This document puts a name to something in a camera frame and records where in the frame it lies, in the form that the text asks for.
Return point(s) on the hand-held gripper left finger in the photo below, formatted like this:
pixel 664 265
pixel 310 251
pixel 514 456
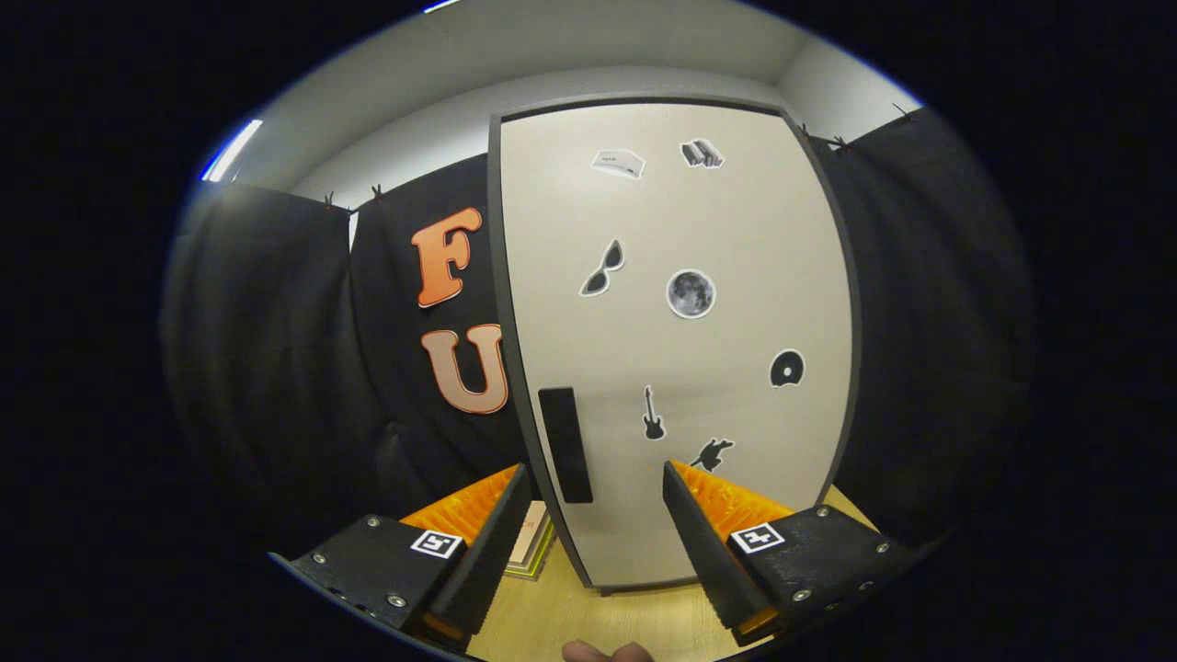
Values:
pixel 492 552

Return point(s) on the beige shoe cabinet door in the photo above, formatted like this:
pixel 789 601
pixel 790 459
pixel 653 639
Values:
pixel 736 230

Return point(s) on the ceiling light panel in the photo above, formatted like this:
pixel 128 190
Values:
pixel 232 150
pixel 439 5

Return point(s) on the black backdrop cloth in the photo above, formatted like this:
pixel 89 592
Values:
pixel 276 368

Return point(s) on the dark grey shoe cabinet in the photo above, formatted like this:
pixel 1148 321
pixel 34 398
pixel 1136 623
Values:
pixel 497 257

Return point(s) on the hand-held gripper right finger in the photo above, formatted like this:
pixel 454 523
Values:
pixel 708 552

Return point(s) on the yellow edged book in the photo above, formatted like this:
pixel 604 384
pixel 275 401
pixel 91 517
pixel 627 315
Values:
pixel 542 570

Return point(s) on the white orange cover book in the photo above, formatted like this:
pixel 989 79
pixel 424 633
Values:
pixel 531 542

